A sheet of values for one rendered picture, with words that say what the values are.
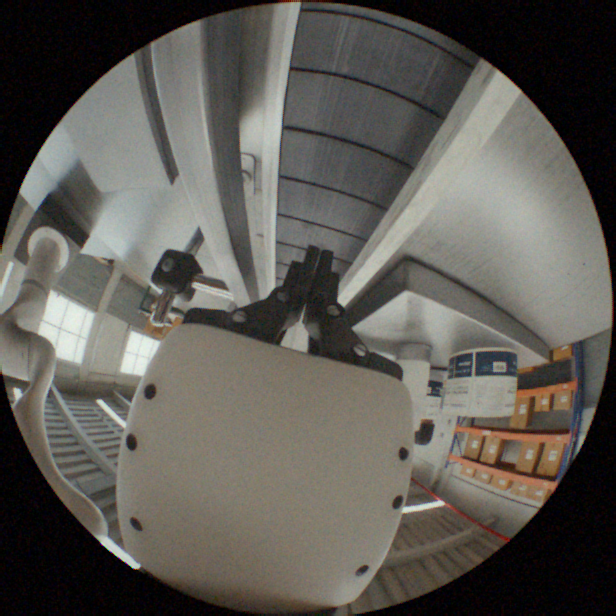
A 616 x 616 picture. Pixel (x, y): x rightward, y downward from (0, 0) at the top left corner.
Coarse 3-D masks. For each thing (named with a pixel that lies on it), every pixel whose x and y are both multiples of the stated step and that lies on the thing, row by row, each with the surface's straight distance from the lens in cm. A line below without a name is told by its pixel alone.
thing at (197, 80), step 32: (192, 32) 5; (224, 32) 5; (160, 64) 5; (192, 64) 4; (224, 64) 5; (160, 96) 5; (192, 96) 5; (224, 96) 5; (192, 128) 5; (224, 128) 5; (192, 160) 5; (224, 160) 5; (192, 192) 6; (224, 192) 6; (224, 224) 6; (224, 256) 8; (256, 288) 12
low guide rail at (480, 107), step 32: (480, 64) 11; (480, 96) 9; (512, 96) 10; (448, 128) 10; (480, 128) 9; (448, 160) 9; (416, 192) 10; (384, 224) 13; (416, 224) 11; (384, 256) 13; (352, 288) 17
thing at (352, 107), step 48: (336, 48) 12; (384, 48) 12; (432, 48) 12; (288, 96) 12; (336, 96) 12; (384, 96) 12; (432, 96) 12; (288, 144) 13; (336, 144) 13; (384, 144) 12; (288, 192) 15; (336, 192) 14; (384, 192) 14; (288, 240) 19; (336, 240) 18
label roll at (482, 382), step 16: (464, 352) 50; (480, 352) 48; (496, 352) 49; (512, 352) 53; (448, 368) 56; (464, 368) 49; (480, 368) 48; (496, 368) 48; (512, 368) 52; (448, 384) 53; (464, 384) 48; (480, 384) 47; (496, 384) 48; (512, 384) 52; (448, 400) 52; (464, 400) 48; (480, 400) 47; (496, 400) 48; (512, 400) 52; (480, 416) 47; (496, 416) 48
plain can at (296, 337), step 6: (300, 318) 29; (300, 324) 29; (288, 330) 29; (294, 330) 29; (300, 330) 29; (288, 336) 29; (294, 336) 29; (300, 336) 29; (306, 336) 30; (282, 342) 29; (288, 342) 29; (294, 342) 29; (300, 342) 29; (306, 342) 30; (294, 348) 28; (300, 348) 29; (306, 348) 30
